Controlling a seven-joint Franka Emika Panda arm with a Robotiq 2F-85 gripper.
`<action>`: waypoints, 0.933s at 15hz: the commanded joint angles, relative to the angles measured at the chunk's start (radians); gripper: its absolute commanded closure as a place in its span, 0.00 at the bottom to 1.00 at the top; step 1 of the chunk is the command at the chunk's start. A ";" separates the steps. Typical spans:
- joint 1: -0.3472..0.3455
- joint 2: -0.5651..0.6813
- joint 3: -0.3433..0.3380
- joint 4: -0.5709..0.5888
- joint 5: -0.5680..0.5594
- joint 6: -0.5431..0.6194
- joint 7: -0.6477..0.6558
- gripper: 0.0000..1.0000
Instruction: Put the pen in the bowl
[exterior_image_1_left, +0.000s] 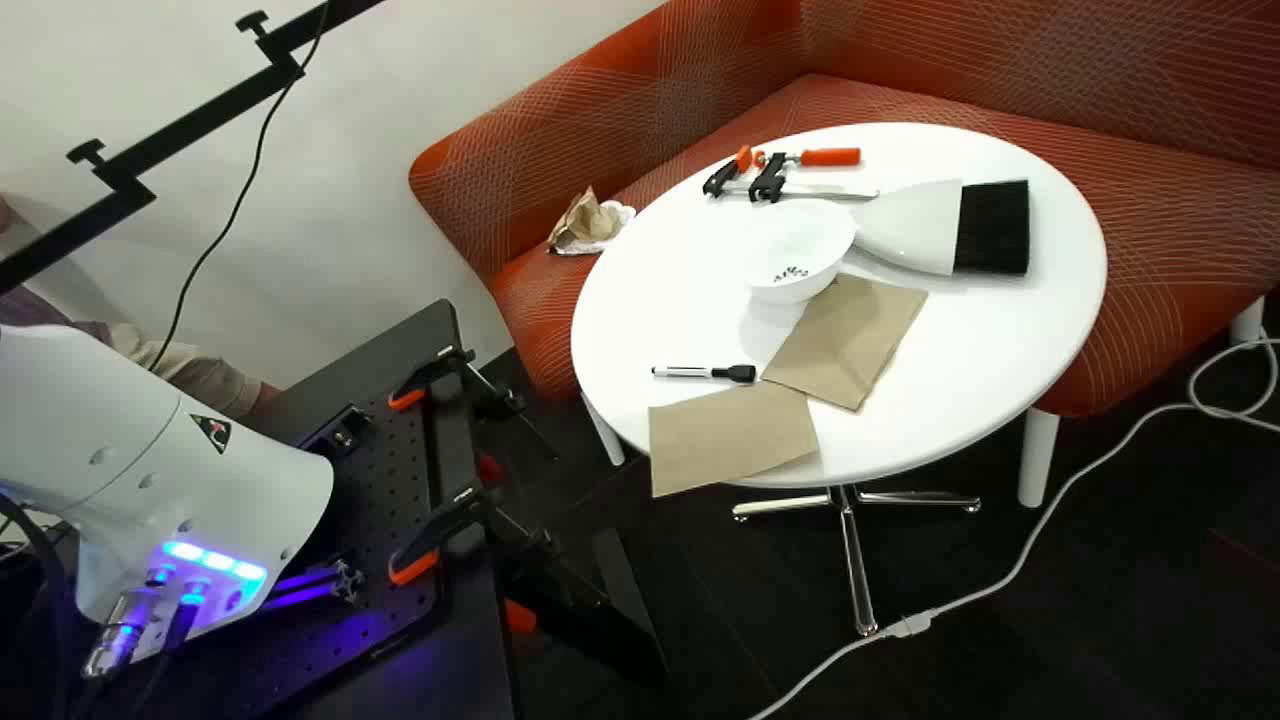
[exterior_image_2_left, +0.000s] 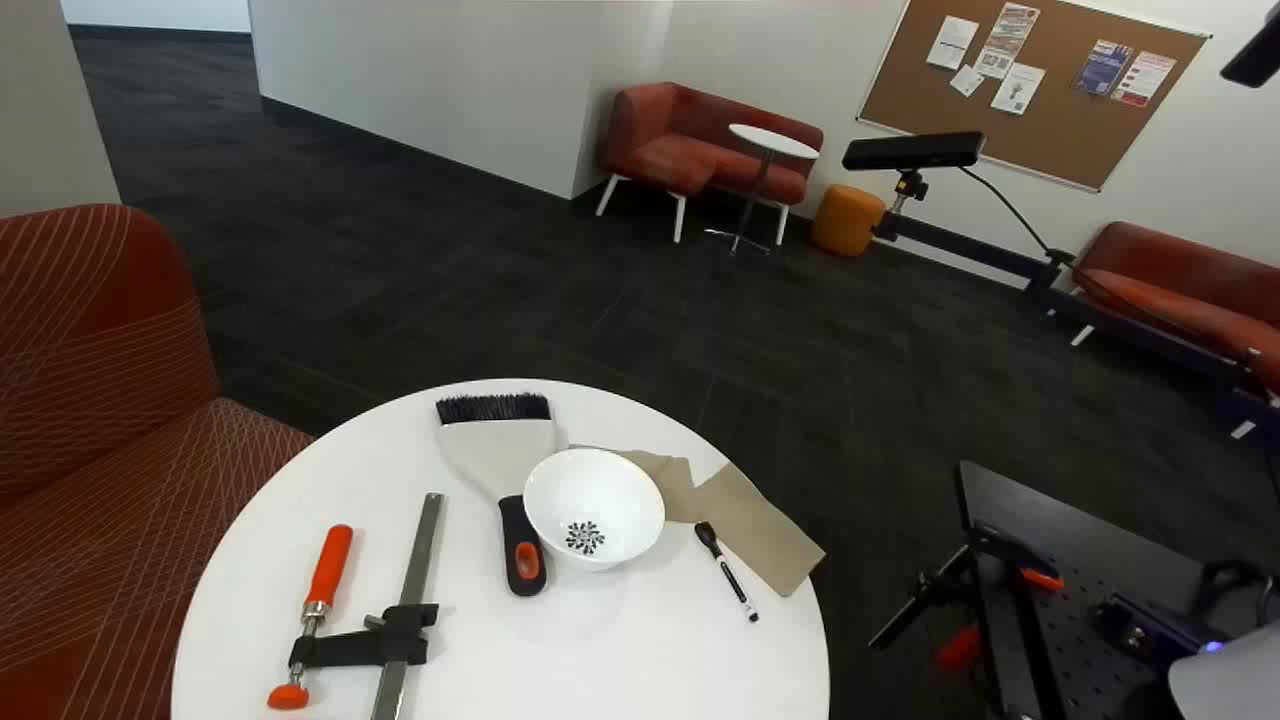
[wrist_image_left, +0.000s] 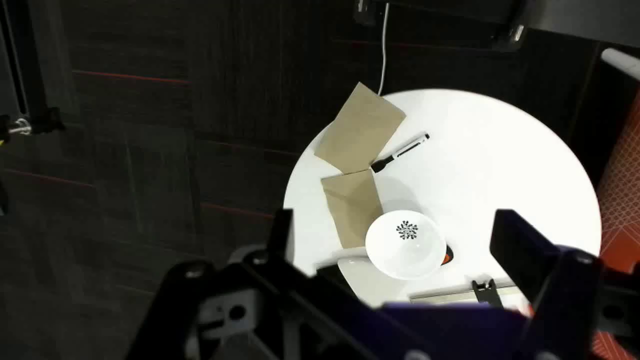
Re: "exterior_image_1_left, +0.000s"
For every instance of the black and white marker pen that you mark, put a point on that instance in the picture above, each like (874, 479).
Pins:
(693, 374)

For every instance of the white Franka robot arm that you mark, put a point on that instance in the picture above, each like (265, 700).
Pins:
(134, 454)

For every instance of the white bowl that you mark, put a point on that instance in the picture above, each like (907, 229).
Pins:
(803, 242)

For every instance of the black spring clamp orange tips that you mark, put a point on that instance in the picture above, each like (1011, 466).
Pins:
(446, 377)
(446, 534)

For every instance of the black perforated mounting board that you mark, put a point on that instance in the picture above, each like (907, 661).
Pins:
(384, 454)

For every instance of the white round table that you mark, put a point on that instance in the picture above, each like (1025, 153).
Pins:
(987, 347)

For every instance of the orange striped sofa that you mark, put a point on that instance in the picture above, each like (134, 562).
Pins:
(1146, 83)

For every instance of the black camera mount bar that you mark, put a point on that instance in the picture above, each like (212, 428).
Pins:
(174, 138)

